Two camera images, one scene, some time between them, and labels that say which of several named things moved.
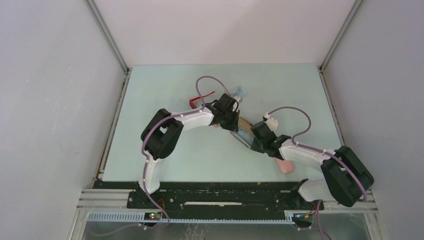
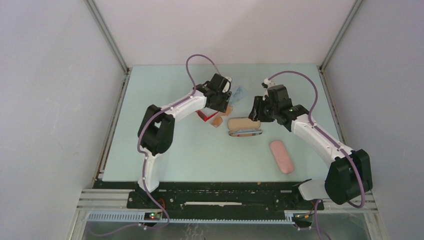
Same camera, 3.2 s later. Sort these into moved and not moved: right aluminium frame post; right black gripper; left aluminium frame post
Moved: right black gripper
Not moved: right aluminium frame post; left aluminium frame post
